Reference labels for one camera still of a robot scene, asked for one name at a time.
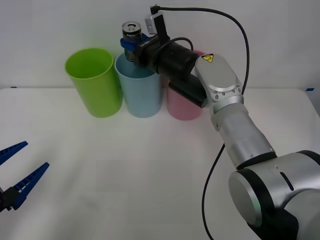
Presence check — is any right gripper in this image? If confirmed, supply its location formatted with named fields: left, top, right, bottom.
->
left=119, top=33, right=166, bottom=73

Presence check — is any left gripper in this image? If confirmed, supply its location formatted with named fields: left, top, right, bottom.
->
left=0, top=141, right=50, bottom=214

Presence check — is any pale blue plastic bin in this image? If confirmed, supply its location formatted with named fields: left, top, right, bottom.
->
left=114, top=52, right=162, bottom=119

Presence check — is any dark drink can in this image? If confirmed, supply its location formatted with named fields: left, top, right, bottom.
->
left=121, top=21, right=143, bottom=63

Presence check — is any pink plastic bin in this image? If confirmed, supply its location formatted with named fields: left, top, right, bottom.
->
left=163, top=49, right=206, bottom=122

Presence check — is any green plastic bin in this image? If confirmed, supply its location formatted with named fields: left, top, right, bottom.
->
left=64, top=48, right=123, bottom=119

